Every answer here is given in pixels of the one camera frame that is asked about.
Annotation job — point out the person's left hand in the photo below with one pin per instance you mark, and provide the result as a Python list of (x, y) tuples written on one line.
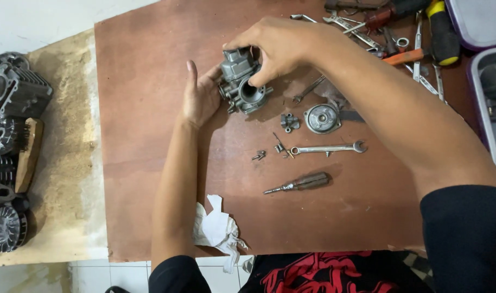
[(199, 101)]

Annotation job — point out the person's right hand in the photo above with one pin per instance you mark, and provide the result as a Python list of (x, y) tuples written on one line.
[(288, 44)]

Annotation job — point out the grey metal carburetor body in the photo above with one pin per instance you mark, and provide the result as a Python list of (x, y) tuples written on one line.
[(238, 69)]

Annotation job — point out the curved silver wrench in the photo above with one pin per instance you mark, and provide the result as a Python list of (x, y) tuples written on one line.
[(303, 17)]

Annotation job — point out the small thin open wrench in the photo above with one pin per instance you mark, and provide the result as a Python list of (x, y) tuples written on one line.
[(309, 88)]

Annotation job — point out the large silver open wrench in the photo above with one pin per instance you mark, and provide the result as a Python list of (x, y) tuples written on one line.
[(349, 27)]

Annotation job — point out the brown plywood board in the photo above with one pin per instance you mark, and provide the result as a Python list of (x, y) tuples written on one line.
[(158, 162)]

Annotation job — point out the small pair of screws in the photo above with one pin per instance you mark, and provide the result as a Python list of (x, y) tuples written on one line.
[(259, 155)]

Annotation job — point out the round grey metal cover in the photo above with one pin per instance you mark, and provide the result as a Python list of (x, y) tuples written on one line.
[(322, 119)]

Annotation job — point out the thin metal needle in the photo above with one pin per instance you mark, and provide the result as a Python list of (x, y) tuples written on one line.
[(281, 143)]

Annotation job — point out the black rubber strip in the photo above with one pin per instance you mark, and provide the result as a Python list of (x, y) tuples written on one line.
[(352, 116)]

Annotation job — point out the red black screwdriver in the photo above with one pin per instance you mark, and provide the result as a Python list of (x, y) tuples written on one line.
[(380, 17)]

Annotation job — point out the silver combination wrench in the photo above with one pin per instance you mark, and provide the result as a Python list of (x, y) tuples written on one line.
[(325, 149)]

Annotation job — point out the crumpled white tissue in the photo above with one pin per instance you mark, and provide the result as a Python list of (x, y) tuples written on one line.
[(216, 228)]

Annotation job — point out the slim silver wrench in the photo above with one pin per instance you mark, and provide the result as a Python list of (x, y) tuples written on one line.
[(425, 81), (417, 44), (438, 83)]

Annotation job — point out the yellow black screwdriver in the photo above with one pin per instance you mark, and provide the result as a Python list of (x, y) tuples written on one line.
[(443, 36)]

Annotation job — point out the wooden block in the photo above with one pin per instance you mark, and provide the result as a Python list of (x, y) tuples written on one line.
[(30, 154)]

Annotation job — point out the heap of grey engine parts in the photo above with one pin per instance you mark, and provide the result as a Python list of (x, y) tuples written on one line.
[(10, 122)]

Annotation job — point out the purple-rimmed plastic lid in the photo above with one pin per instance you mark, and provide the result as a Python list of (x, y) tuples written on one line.
[(480, 20)]

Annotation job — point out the purple-rimmed plastic box with parts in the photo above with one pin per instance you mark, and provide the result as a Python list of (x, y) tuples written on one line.
[(492, 101)]

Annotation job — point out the black white checkered cloth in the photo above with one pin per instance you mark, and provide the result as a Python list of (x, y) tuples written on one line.
[(415, 264)]

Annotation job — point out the person's black red-printed shirt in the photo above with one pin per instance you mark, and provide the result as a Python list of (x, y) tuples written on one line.
[(463, 240)]

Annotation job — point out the small grey metal bracket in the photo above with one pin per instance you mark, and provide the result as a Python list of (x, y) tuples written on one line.
[(289, 122)]

